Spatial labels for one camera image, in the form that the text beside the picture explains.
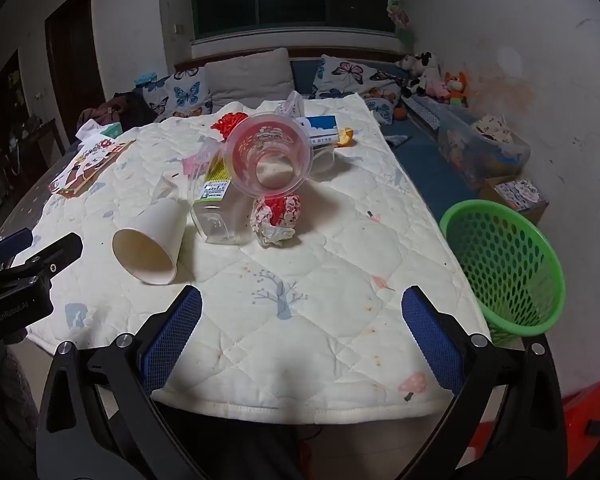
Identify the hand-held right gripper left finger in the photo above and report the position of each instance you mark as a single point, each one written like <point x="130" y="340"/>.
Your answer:
<point x="172" y="335"/>

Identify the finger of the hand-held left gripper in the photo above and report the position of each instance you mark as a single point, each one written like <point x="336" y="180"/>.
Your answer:
<point x="12" y="241"/>
<point x="55" y="256"/>

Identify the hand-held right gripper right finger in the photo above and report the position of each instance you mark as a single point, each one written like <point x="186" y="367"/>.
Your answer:
<point x="432" y="340"/>

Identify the green plastic basket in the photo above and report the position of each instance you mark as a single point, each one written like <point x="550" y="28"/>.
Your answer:
<point x="522" y="324"/>

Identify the white paper cup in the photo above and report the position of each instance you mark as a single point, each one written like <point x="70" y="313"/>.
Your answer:
<point x="155" y="230"/>

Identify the clear plastic bottle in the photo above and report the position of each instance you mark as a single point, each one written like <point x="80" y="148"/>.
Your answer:
<point x="215" y="210"/>

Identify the red white wrapper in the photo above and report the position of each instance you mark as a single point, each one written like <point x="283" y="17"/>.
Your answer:
<point x="280" y="210"/>

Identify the pink snack packet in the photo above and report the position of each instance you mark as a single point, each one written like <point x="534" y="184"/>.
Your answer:
<point x="197" y="160"/>

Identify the pink printed plastic cup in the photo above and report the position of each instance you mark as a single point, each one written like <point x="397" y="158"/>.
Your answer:
<point x="245" y="140"/>

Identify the translucent plastic cup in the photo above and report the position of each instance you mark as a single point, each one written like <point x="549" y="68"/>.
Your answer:
<point x="322" y="157"/>

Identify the red foam fruit net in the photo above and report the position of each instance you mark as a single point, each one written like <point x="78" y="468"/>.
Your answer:
<point x="225" y="125"/>

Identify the orange peel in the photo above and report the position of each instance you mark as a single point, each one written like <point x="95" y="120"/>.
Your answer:
<point x="346" y="136"/>

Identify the blue white milk carton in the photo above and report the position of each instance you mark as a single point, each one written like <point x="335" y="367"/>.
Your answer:
<point x="322" y="127"/>

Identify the clear plastic packaging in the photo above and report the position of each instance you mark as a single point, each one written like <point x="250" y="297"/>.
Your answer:
<point x="292" y="102"/>

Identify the person's left forearm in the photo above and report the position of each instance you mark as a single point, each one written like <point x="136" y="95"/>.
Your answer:
<point x="15" y="380"/>

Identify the grey star-patterned sheet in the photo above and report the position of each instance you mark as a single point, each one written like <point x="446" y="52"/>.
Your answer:
<point x="35" y="195"/>

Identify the cartoon picture book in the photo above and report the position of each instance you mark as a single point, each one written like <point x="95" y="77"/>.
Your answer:
<point x="87" y="165"/>

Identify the white quilted blanket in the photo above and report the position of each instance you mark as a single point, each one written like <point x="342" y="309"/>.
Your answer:
<point x="330" y="285"/>

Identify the dark wooden shelf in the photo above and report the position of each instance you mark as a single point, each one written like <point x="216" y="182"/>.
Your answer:
<point x="10" y="110"/>

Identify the green tissue pack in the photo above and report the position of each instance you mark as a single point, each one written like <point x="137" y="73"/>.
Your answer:
<point x="112" y="129"/>

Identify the cardboard box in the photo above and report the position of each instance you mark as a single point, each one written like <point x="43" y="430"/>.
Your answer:
<point x="490" y="190"/>

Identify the red plastic stool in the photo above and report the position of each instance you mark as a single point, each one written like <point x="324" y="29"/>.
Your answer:
<point x="580" y="405"/>

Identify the dark clothes pile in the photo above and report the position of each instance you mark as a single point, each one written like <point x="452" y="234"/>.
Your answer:
<point x="125" y="107"/>

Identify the printed paper box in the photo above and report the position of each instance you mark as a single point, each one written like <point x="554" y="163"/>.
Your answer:
<point x="517" y="194"/>

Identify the blue bed sheet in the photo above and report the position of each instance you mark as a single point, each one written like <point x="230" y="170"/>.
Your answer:
<point x="420" y="170"/>

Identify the brown wooden door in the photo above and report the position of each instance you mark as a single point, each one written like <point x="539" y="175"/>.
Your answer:
<point x="75" y="60"/>

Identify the clear plastic storage box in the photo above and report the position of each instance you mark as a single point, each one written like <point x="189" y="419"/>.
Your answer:
<point x="460" y="150"/>

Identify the teal plastic item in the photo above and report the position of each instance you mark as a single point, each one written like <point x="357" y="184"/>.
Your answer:
<point x="145" y="79"/>

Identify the grey patterned cloth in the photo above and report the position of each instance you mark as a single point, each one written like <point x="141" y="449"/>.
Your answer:
<point x="399" y="140"/>

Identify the butterfly print pillow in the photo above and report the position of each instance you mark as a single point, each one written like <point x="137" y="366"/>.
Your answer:
<point x="350" y="75"/>
<point x="185" y="95"/>

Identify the blue patterned long box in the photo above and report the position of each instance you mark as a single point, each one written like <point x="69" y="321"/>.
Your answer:
<point x="422" y="112"/>

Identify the small orange toy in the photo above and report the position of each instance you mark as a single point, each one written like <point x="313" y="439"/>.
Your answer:
<point x="400" y="113"/>

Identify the pink plush toy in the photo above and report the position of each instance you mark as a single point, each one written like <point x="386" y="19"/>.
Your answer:
<point x="437" y="91"/>

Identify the orange fox plush toy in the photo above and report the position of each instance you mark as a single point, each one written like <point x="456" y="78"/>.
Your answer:
<point x="455" y="85"/>

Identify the grey pillow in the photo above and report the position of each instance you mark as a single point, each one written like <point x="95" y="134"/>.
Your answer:
<point x="250" y="80"/>

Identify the cow plush toy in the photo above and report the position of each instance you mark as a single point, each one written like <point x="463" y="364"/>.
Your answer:
<point x="422" y="65"/>

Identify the wooden headboard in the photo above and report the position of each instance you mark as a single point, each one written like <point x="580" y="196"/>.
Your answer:
<point x="340" y="52"/>

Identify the hanging toy decoration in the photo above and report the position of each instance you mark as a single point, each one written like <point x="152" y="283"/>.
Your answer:
<point x="399" y="17"/>

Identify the dark window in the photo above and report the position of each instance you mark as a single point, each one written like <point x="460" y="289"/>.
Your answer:
<point x="290" y="5"/>

